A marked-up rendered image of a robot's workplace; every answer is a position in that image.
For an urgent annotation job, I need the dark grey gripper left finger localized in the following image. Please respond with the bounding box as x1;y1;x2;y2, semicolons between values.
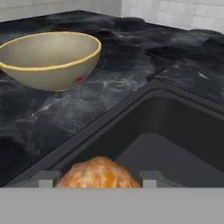
15;170;63;189

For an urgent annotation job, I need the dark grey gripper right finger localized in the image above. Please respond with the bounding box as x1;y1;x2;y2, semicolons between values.
138;170;185;189

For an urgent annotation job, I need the orange tangerine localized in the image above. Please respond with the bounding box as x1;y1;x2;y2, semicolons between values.
55;156;142;189

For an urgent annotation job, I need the dark grey sink basin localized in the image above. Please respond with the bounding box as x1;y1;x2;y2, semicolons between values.
5;79;224;189

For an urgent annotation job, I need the beige bowl with yellow rim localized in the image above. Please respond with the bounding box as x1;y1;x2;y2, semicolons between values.
0;31;102;93

